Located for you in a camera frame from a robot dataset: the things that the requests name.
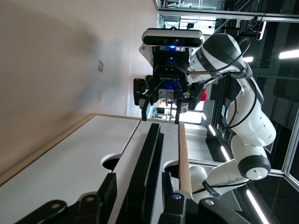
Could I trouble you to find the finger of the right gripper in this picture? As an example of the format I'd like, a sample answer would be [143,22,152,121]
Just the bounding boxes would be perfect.
[133,78,155,121]
[174,82,205,124]

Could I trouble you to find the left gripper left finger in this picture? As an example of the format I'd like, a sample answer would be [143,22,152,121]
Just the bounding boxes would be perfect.
[14,173,117,224]

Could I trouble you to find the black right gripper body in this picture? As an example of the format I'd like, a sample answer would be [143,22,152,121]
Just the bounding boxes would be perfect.
[146,59,191,105]

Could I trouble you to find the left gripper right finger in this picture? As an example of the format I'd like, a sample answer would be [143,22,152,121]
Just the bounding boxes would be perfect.
[158,172,250,224]

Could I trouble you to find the black metal drawer handle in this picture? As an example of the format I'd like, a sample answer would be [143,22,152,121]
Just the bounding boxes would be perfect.
[116,123,165,224]

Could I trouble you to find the white-fronted drawer with handle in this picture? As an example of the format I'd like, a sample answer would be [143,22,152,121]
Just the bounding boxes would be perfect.
[107,120,180,224]

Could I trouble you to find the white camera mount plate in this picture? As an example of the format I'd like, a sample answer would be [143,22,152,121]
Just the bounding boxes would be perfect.
[139,44,155,68]

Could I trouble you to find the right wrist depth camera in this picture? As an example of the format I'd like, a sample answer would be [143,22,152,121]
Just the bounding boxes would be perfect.
[142,28,205,49]

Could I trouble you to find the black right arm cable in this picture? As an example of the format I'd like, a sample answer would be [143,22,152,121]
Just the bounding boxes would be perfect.
[189,37,259,131]

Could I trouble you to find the aluminium frame beam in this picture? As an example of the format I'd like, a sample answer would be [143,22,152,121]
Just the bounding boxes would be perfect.
[157,7,299,23]

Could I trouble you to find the silver depth camera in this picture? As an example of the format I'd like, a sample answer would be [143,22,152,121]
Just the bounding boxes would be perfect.
[256,20,267,41]

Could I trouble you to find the aluminium frame post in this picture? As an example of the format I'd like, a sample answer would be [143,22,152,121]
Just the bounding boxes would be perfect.
[281,126,299,189]

